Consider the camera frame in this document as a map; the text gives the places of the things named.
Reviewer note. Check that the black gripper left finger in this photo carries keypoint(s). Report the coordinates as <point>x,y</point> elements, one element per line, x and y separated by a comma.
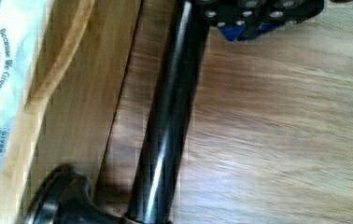
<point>235,19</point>

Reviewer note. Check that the black metal drawer handle bar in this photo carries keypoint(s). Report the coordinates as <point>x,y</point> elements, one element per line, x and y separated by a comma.
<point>65,195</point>

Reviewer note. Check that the Deep River chips bag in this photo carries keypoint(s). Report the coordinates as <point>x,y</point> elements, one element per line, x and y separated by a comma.
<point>20,21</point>

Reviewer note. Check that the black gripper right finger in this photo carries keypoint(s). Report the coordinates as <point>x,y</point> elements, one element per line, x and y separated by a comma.
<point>273,14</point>

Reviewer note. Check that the light wooden drawer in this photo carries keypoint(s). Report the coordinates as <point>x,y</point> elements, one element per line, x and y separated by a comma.
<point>70,96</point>

